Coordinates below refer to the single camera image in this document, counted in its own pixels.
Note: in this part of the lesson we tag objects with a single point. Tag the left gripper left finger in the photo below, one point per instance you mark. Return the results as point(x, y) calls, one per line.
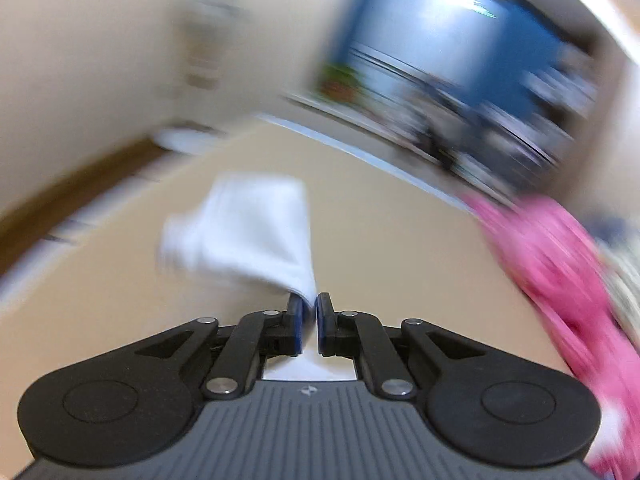
point(239, 352)

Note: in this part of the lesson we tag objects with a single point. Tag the white long-sleeve shirt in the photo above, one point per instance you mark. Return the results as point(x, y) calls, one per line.
point(251, 239)

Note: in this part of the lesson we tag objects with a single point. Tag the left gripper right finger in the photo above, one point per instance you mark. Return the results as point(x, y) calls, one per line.
point(362, 338)

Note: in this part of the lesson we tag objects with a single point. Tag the white standing fan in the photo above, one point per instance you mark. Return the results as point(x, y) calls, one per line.
point(203, 31)

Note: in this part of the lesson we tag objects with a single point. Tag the pink floral quilt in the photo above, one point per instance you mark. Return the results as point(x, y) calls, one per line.
point(555, 262)

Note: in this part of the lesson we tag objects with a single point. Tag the potted green plant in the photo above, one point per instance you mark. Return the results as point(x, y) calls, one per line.
point(340, 83)

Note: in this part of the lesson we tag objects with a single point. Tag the white floral blanket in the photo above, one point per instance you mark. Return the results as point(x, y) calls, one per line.
point(621, 277)

